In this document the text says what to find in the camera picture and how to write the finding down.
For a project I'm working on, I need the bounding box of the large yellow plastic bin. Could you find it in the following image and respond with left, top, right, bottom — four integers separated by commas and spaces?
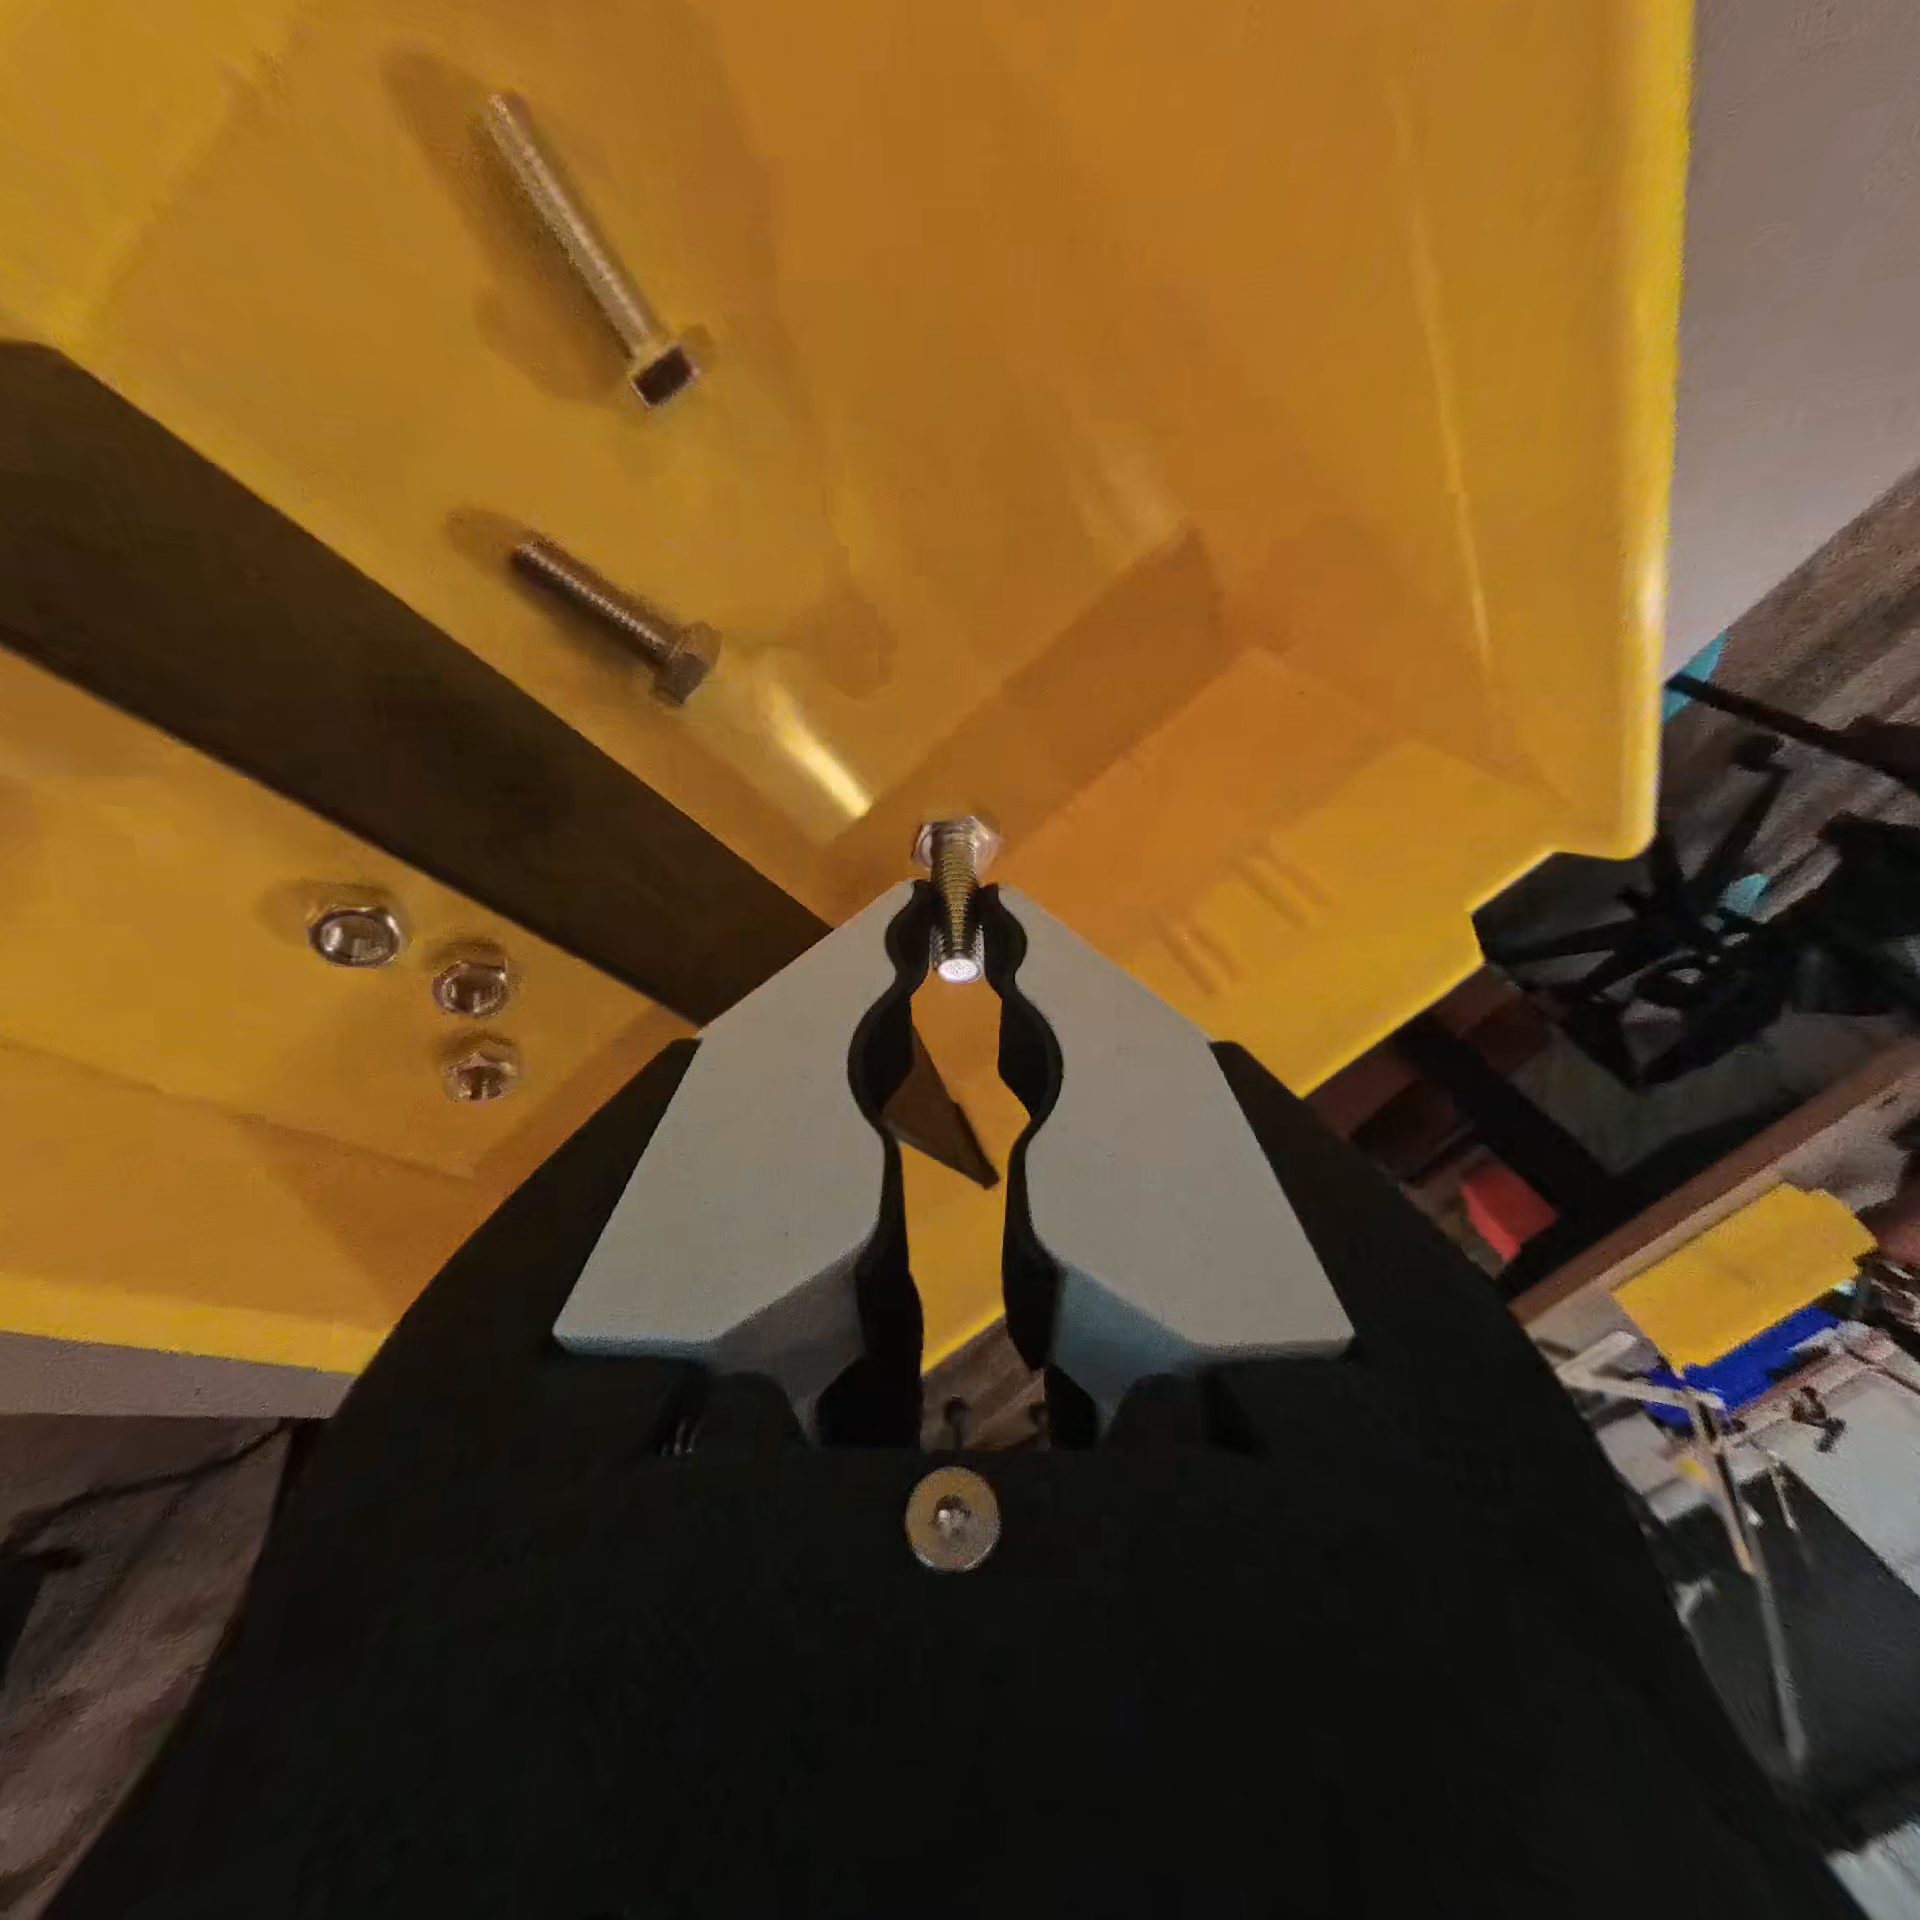
0, 0, 1701, 1102

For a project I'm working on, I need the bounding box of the small yellow plastic bin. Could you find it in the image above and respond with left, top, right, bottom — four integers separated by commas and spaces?
1613, 1181, 1880, 1371

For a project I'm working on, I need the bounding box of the black tripod stand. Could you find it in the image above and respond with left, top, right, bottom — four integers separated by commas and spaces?
1478, 672, 1920, 1085

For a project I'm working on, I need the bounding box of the red box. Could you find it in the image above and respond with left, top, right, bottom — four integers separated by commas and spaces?
1457, 1161, 1563, 1272

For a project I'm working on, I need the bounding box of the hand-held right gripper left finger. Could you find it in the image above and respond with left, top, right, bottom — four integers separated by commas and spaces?
553, 884, 925, 1445

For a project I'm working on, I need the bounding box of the large steel hex nut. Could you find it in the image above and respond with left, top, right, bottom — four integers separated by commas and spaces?
307, 886, 411, 971

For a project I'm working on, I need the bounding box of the blue plastic bin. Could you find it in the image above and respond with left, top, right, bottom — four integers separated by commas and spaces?
1644, 1316, 1851, 1414

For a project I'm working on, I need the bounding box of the long steel hex bolt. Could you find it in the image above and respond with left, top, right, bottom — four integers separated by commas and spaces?
478, 89, 718, 412

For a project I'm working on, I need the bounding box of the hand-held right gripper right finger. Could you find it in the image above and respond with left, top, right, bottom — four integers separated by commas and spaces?
985, 884, 1363, 1445

